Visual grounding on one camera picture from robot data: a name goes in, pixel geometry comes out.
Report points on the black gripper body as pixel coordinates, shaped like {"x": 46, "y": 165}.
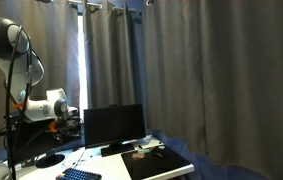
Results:
{"x": 70, "y": 125}

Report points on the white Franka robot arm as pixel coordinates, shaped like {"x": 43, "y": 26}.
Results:
{"x": 31, "y": 110}

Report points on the keyboard with colourful keys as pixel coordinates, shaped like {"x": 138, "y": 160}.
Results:
{"x": 78, "y": 174}

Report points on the wide black computer monitor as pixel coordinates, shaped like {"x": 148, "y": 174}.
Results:
{"x": 41, "y": 143}

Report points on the small black computer monitor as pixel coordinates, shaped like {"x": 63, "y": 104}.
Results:
{"x": 114, "y": 125}

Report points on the checkered small flat item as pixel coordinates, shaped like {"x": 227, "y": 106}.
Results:
{"x": 137, "y": 155}

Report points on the teal small packet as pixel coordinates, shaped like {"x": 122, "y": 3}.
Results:
{"x": 143, "y": 151}

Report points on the white flat box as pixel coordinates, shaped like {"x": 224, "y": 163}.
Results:
{"x": 147, "y": 141}

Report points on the curtain panel behind robot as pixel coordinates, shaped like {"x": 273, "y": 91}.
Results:
{"x": 57, "y": 43}

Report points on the narrow curtain panel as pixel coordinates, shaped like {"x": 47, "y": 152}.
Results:
{"x": 109, "y": 43}

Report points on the black computer mouse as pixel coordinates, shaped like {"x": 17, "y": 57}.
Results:
{"x": 157, "y": 154}

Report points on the black desk mat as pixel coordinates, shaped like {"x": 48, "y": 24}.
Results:
{"x": 154, "y": 163}

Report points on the silver curtain rod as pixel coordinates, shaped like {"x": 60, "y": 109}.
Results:
{"x": 91, "y": 4}

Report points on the blue cloth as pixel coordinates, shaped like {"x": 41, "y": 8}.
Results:
{"x": 214, "y": 166}

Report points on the wide curtain panel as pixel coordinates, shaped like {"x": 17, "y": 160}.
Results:
{"x": 221, "y": 73}

